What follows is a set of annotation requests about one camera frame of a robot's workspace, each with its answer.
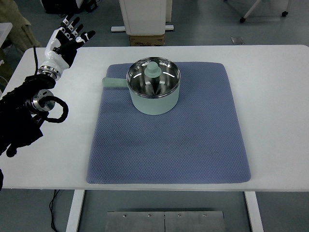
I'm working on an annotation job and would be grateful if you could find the wheeled white cart frame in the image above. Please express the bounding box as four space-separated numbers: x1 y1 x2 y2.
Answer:
224 0 292 24

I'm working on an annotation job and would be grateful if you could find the metal floor plate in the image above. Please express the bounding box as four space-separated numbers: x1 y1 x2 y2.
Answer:
105 211 226 232

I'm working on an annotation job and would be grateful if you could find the white cabinet pedestal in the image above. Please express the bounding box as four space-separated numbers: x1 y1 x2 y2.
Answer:
111 0 174 36

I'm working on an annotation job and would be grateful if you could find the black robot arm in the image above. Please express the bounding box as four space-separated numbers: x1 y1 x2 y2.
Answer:
0 63 69 158

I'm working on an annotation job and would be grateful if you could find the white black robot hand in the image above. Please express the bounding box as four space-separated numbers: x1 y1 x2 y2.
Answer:
38 14 96 80

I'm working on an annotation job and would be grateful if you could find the cardboard box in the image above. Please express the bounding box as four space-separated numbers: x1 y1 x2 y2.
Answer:
129 34 165 46

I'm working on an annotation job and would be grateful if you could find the silver floor socket cover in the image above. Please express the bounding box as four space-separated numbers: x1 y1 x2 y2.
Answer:
231 36 245 45

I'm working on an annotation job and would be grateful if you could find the black floor cable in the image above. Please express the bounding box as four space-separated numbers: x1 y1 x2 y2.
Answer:
49 190 61 232

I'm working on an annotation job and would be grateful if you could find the white table frame leg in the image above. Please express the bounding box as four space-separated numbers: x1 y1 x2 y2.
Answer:
66 189 85 232

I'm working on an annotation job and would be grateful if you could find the black equipment on floor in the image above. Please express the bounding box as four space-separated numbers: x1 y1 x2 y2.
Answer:
40 0 98 14

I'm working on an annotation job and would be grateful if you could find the person in khaki trousers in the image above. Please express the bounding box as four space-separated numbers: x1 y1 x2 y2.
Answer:
0 0 41 85

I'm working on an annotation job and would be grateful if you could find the green pot with handle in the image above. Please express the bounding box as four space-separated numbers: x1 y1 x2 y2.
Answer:
102 57 181 115

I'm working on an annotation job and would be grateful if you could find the blue textured mat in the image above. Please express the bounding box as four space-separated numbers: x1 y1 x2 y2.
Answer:
86 62 251 184

